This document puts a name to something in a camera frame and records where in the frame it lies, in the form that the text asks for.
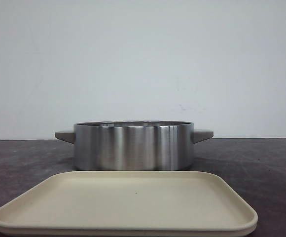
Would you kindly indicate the beige rectangular tray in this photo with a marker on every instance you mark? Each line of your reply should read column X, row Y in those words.
column 129, row 204

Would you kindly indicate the stainless steel pot grey handles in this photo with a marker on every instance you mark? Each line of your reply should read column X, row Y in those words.
column 134, row 145

